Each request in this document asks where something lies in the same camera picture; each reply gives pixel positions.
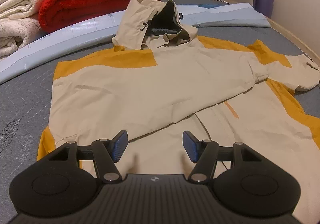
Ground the grey quilted bed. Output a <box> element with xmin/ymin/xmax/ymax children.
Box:
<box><xmin>0</xmin><ymin>0</ymin><xmax>320</xmax><ymax>224</ymax></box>

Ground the purple box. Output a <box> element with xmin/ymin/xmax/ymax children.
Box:
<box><xmin>252</xmin><ymin>0</ymin><xmax>275</xmax><ymax>18</ymax></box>

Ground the cream folded blanket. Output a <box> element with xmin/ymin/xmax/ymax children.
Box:
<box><xmin>0</xmin><ymin>0</ymin><xmax>47</xmax><ymax>19</ymax></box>

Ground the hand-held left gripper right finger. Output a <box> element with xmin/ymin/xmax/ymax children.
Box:
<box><xmin>182</xmin><ymin>131</ymin><xmax>265</xmax><ymax>184</ymax></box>

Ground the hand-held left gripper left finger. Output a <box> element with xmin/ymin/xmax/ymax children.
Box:
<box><xmin>47</xmin><ymin>130</ymin><xmax>128</xmax><ymax>184</ymax></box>

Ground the beige and yellow hooded jacket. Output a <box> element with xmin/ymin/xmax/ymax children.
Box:
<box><xmin>37</xmin><ymin>0</ymin><xmax>320</xmax><ymax>224</ymax></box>

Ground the light blue folded pad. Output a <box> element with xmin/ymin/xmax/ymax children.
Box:
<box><xmin>0</xmin><ymin>1</ymin><xmax>272</xmax><ymax>84</ymax></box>

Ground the wooden bed frame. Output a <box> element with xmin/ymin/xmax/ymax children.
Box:
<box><xmin>265</xmin><ymin>16</ymin><xmax>320</xmax><ymax>71</ymax></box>

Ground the speckled white folded blanket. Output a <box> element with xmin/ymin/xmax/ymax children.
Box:
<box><xmin>0</xmin><ymin>17</ymin><xmax>42</xmax><ymax>59</ymax></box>

